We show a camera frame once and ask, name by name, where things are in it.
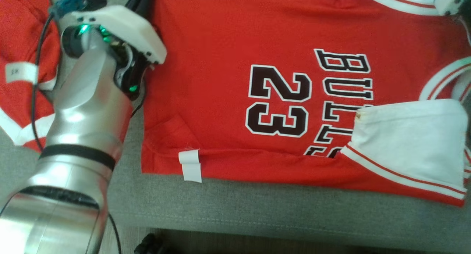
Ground red Bulls 23 jersey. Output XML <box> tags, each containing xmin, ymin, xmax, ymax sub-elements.
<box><xmin>141</xmin><ymin>0</ymin><xmax>471</xmax><ymax>207</ymax></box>

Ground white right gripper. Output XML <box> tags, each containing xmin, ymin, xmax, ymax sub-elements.
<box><xmin>434</xmin><ymin>0</ymin><xmax>471</xmax><ymax>16</ymax></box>

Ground blue camera cable connector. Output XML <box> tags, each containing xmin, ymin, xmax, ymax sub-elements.
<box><xmin>49</xmin><ymin>0</ymin><xmax>89</xmax><ymax>20</ymax></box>

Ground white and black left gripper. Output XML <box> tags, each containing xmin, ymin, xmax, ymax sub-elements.
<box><xmin>61</xmin><ymin>0</ymin><xmax>168</xmax><ymax>65</ymax></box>

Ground red shorts with white trim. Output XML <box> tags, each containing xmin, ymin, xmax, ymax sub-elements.
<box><xmin>0</xmin><ymin>0</ymin><xmax>61</xmax><ymax>152</ymax></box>

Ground grey fabric sofa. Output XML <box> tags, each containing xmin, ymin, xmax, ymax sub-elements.
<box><xmin>0</xmin><ymin>111</ymin><xmax>471</xmax><ymax>249</ymax></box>

